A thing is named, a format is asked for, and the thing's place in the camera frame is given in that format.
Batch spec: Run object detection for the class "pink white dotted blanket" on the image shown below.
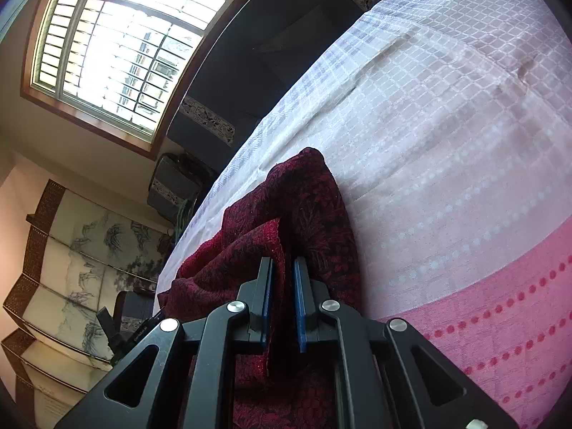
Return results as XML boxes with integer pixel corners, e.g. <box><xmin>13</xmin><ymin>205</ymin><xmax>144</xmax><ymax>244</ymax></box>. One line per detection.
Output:
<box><xmin>152</xmin><ymin>0</ymin><xmax>572</xmax><ymax>429</ymax></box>

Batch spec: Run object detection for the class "dark sofa with patterned bands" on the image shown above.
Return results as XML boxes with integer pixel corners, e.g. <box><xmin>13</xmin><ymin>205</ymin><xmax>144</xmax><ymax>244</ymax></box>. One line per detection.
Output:
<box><xmin>167</xmin><ymin>0</ymin><xmax>430</xmax><ymax>148</ymax></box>

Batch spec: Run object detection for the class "large wood-framed window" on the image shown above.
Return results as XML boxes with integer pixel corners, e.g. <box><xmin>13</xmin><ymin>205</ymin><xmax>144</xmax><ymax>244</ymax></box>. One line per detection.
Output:
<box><xmin>21</xmin><ymin>0</ymin><xmax>269</xmax><ymax>159</ymax></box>

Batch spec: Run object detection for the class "red floral pillow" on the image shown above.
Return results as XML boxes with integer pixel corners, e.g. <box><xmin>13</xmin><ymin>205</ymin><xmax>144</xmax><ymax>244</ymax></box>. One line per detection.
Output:
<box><xmin>157</xmin><ymin>147</ymin><xmax>363</xmax><ymax>429</ymax></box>

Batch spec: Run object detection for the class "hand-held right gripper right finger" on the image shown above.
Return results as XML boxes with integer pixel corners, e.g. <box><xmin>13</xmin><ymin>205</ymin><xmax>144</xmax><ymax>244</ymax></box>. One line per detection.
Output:
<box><xmin>292</xmin><ymin>257</ymin><xmax>521</xmax><ymax>429</ymax></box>

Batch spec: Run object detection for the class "dark patterned armchair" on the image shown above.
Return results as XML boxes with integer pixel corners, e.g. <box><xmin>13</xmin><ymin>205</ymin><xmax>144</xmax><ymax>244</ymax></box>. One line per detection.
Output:
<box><xmin>147</xmin><ymin>152</ymin><xmax>220</xmax><ymax>224</ymax></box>
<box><xmin>115</xmin><ymin>290</ymin><xmax>156</xmax><ymax>327</ymax></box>

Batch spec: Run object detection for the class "folding screen with ink painting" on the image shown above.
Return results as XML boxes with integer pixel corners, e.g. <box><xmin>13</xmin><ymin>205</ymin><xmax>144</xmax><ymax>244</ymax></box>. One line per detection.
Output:
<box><xmin>0</xmin><ymin>179</ymin><xmax>173</xmax><ymax>429</ymax></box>

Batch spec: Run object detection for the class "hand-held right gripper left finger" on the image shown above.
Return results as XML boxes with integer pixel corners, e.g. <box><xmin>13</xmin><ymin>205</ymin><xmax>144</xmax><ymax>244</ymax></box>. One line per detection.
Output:
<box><xmin>56</xmin><ymin>257</ymin><xmax>274</xmax><ymax>429</ymax></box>

